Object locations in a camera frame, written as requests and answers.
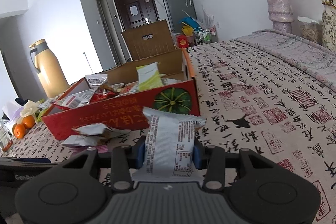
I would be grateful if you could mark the beige thermos jug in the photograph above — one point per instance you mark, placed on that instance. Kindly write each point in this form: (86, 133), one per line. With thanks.
(48, 69)

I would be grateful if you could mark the dark brown entrance door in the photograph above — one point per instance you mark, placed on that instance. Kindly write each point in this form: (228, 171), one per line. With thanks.
(136, 13)

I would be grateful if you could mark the orange tangerine rear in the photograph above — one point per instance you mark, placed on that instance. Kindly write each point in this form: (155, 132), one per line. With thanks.
(28, 122)

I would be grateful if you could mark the orange tangerine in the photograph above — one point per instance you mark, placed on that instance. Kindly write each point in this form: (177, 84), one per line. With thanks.
(19, 131)
(28, 122)

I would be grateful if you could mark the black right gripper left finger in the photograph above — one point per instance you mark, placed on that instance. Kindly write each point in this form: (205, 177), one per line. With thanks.
(124, 158)

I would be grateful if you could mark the red pumpkin cardboard box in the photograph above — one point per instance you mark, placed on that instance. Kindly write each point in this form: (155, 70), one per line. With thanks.
(125, 112)

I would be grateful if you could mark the grey white snack packet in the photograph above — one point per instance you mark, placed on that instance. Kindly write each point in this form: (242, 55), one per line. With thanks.
(75, 100)

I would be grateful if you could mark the orange tangerine front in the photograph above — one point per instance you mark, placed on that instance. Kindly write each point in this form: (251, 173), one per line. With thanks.
(19, 131)

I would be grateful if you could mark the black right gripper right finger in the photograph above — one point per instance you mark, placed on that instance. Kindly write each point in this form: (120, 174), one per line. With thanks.
(212, 159)

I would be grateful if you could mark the floral white vase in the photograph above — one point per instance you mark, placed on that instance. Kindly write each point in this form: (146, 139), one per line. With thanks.
(328, 27)

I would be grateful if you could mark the red gift box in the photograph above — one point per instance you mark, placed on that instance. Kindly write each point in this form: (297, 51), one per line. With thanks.
(182, 41)

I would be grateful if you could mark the wooden chair back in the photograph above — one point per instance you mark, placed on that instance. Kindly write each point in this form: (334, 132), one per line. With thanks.
(148, 40)

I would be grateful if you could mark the white printed snack packet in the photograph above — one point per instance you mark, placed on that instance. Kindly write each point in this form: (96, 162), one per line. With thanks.
(169, 148)

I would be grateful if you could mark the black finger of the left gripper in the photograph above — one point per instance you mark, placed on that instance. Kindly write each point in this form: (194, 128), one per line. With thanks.
(16, 171)

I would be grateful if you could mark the calligraphy print tablecloth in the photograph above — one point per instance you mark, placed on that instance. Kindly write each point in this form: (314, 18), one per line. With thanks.
(269, 101)

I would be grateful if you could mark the wire storage rack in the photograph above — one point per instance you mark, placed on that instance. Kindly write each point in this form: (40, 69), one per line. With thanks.
(205, 35)

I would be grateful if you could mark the silver snack packet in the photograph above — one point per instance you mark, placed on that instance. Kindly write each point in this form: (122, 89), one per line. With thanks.
(93, 135)

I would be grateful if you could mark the green white snack bag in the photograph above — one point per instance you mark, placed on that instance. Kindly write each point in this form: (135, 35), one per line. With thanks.
(149, 77)

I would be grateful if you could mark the pink textured vase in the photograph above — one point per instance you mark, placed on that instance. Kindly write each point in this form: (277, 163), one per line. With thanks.
(281, 15)

